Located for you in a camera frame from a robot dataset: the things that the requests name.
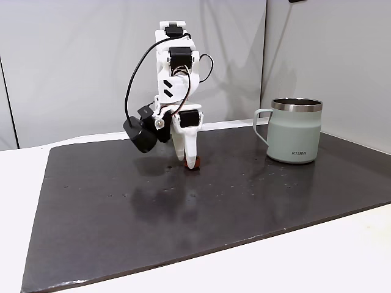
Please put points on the small red cube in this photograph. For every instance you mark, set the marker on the small red cube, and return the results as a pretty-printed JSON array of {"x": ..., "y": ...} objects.
[{"x": 198, "y": 163}]

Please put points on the black oval camera box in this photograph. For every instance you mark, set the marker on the black oval camera box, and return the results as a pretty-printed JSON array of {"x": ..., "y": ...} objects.
[{"x": 142, "y": 137}]

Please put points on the pale green steel-rimmed mug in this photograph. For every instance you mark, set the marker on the pale green steel-rimmed mug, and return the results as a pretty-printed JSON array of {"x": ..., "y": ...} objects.
[{"x": 293, "y": 134}]

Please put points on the dark grey table mat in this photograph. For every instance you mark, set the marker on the dark grey table mat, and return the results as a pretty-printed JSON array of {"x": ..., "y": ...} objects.
[{"x": 152, "y": 213}]

